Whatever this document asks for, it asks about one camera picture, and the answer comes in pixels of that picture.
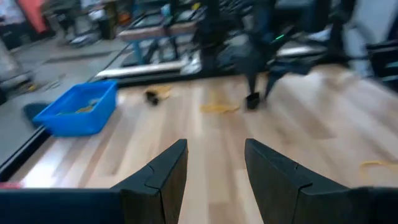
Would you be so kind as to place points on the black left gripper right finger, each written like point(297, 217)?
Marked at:
point(280, 186)

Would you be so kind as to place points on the blue plastic basket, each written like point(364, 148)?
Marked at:
point(77, 121)

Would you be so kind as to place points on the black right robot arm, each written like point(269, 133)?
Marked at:
point(258, 21)

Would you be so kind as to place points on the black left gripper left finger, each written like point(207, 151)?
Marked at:
point(155, 186)

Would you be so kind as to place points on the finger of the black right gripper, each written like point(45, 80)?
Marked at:
point(251, 84)
point(271, 85)

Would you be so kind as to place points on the red plastic basket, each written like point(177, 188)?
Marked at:
point(9, 185)

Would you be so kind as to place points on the background wooden work table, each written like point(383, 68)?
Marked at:
point(155, 31)

